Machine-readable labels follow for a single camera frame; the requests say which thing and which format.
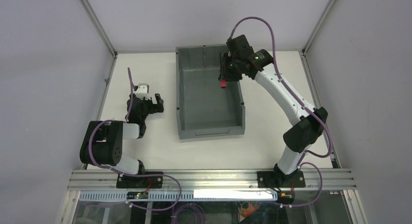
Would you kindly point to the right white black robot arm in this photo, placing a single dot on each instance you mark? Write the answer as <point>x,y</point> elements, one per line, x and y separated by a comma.
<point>307,121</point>

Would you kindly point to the aluminium extrusion rail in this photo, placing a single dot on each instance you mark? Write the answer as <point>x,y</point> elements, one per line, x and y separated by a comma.
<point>331,179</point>

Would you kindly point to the orange object under table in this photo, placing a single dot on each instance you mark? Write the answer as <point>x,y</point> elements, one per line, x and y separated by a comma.
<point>248,208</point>

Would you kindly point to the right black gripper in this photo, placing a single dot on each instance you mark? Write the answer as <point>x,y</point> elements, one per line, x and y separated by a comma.
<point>225,72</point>

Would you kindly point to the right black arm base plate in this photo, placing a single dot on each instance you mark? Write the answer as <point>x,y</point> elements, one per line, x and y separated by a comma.
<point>272,179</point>

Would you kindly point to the white slotted cable duct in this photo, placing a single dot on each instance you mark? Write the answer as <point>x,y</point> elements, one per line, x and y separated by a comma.
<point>184,196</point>

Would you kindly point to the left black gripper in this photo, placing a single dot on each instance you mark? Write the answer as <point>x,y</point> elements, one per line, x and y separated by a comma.
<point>152,106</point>

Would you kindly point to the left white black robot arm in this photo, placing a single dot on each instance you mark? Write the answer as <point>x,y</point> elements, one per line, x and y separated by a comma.
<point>102,144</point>

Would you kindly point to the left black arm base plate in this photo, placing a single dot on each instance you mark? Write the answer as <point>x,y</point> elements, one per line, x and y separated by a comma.
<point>153,180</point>

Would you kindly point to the red handled black screwdriver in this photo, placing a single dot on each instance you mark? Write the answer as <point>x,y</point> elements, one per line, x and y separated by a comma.
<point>221,75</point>

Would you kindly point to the grey plastic storage bin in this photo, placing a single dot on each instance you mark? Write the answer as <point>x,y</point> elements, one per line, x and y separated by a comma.
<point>203,107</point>

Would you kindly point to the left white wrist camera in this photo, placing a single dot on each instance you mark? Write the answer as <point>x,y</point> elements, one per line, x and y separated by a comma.
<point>141,91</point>

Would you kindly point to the small green circuit board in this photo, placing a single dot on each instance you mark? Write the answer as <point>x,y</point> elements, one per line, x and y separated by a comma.
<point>135,195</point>

